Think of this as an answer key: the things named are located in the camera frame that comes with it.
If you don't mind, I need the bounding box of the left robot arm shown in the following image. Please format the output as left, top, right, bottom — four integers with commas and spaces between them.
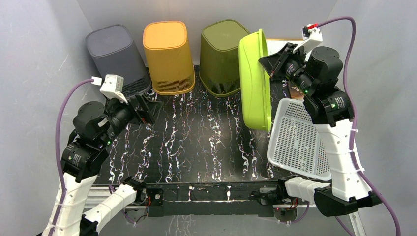
42, 93, 163, 236

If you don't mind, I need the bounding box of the orange mesh bin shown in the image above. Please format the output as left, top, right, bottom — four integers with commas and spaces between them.
143, 21, 196, 95

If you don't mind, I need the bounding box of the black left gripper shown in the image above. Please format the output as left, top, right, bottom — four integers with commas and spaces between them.
99, 92, 163, 147

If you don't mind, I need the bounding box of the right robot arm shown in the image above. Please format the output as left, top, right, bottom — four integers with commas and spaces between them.
259, 43, 382, 217

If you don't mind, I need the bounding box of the dark paperback book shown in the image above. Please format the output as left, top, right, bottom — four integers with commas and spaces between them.
287, 81, 304, 101

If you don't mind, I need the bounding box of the small whiteboard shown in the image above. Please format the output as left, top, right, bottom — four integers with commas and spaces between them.
266, 39, 302, 55

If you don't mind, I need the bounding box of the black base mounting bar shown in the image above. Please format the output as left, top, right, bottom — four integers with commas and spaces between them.
143, 182, 309, 218

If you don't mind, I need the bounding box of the lime green plastic tub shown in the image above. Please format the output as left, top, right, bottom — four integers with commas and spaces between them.
238, 29, 272, 132

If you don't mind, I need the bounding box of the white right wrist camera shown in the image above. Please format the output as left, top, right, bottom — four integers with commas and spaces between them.
293, 23, 323, 54

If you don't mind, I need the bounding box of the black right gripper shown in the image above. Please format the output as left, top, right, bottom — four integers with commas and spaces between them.
260, 43, 316, 96

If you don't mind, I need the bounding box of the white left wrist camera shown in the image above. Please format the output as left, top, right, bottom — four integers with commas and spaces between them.
91, 74, 128, 104

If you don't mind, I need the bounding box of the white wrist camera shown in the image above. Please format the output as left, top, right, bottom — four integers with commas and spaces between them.
293, 23, 323, 54
91, 74, 128, 104

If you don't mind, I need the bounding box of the olive green mesh bin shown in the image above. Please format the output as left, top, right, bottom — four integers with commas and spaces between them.
199, 19, 249, 97

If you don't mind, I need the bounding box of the grey mesh bin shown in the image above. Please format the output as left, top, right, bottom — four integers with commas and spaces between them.
86, 24, 152, 98

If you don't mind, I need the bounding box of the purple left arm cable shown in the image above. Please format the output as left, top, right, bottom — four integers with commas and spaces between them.
47, 79, 95, 236

